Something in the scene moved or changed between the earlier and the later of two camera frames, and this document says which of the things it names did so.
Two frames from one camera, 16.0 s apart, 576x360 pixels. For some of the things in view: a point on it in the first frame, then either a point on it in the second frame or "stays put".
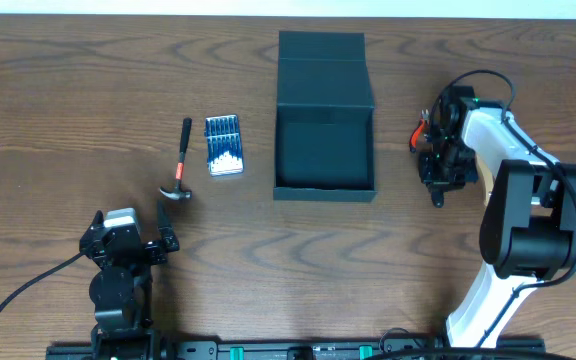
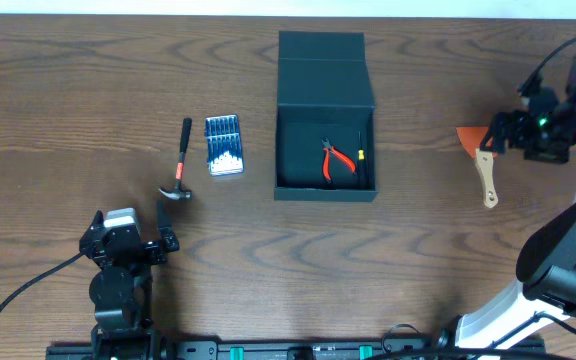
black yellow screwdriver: [437, 199] → [361, 166]
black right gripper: [436, 183] → [522, 136]
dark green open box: [324, 118] stays put
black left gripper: [149, 248] stays put
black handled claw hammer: [180, 192] stays put
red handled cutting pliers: [423, 118] → [328, 149]
